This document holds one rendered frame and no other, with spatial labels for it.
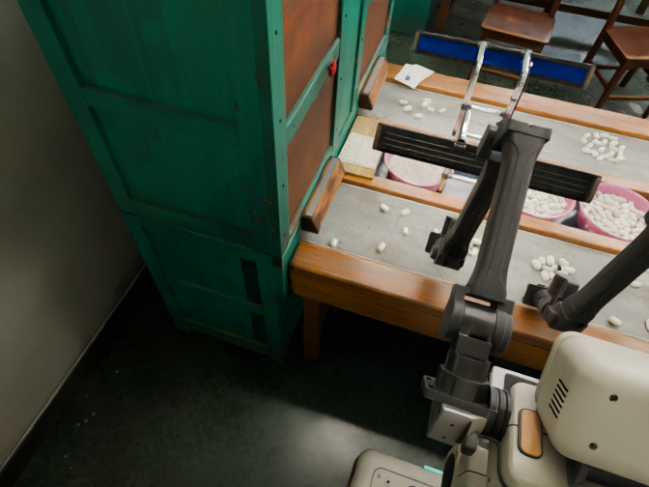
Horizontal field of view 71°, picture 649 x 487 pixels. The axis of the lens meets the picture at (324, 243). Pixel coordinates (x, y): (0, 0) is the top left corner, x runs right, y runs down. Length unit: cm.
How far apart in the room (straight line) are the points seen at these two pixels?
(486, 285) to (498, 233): 9
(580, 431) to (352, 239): 99
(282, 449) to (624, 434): 146
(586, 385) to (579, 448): 9
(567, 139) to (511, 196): 132
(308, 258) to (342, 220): 21
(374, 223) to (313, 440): 93
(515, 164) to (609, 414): 42
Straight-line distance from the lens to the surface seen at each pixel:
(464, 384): 80
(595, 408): 72
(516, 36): 344
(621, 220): 193
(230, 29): 91
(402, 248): 152
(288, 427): 201
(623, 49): 363
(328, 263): 143
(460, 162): 136
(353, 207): 161
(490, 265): 83
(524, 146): 90
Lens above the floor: 194
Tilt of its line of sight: 53 degrees down
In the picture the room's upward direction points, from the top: 4 degrees clockwise
